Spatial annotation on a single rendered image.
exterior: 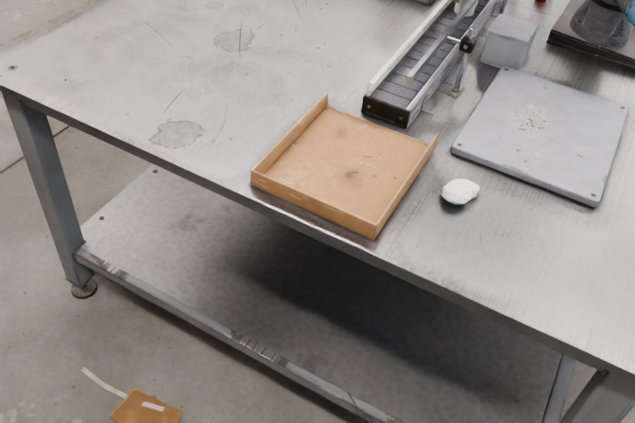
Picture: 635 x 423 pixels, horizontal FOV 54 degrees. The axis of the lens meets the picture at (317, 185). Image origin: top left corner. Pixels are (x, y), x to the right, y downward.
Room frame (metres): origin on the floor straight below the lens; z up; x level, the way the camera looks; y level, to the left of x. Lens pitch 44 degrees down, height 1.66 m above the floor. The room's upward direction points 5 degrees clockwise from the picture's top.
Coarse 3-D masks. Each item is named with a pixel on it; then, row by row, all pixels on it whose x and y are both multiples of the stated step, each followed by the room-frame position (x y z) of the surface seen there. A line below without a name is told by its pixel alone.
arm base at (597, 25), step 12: (588, 0) 1.51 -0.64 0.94; (600, 0) 1.47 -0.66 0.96; (576, 12) 1.52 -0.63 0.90; (588, 12) 1.48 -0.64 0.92; (600, 12) 1.46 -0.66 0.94; (612, 12) 1.45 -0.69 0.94; (576, 24) 1.48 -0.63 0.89; (588, 24) 1.46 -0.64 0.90; (600, 24) 1.44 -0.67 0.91; (612, 24) 1.44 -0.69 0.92; (624, 24) 1.44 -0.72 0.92; (588, 36) 1.44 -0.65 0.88; (600, 36) 1.43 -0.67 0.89; (612, 36) 1.43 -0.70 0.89; (624, 36) 1.44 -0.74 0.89
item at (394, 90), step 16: (480, 0) 1.58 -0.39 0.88; (448, 16) 1.48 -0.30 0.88; (432, 32) 1.39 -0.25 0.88; (464, 32) 1.41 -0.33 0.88; (416, 48) 1.31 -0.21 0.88; (448, 48) 1.32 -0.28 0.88; (400, 64) 1.24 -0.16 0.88; (432, 64) 1.25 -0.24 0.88; (384, 80) 1.16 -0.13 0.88; (400, 80) 1.17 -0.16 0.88; (416, 80) 1.17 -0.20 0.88; (384, 96) 1.10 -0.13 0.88; (400, 96) 1.11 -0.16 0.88
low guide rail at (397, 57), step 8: (448, 0) 1.50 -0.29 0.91; (440, 8) 1.45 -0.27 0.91; (432, 16) 1.41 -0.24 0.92; (424, 24) 1.36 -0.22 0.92; (416, 32) 1.32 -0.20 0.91; (408, 40) 1.28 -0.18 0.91; (416, 40) 1.31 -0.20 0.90; (400, 48) 1.24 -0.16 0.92; (408, 48) 1.27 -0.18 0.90; (392, 56) 1.21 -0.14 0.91; (400, 56) 1.22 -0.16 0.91; (392, 64) 1.18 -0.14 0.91; (384, 72) 1.14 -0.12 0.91; (376, 80) 1.11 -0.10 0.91
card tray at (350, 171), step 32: (320, 128) 1.03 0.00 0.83; (352, 128) 1.04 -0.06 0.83; (384, 128) 1.05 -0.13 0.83; (288, 160) 0.93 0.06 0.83; (320, 160) 0.93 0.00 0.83; (352, 160) 0.94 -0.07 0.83; (384, 160) 0.95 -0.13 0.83; (416, 160) 0.96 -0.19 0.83; (288, 192) 0.81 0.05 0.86; (320, 192) 0.84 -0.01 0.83; (352, 192) 0.85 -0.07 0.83; (384, 192) 0.86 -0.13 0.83; (352, 224) 0.76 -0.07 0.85; (384, 224) 0.77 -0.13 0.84
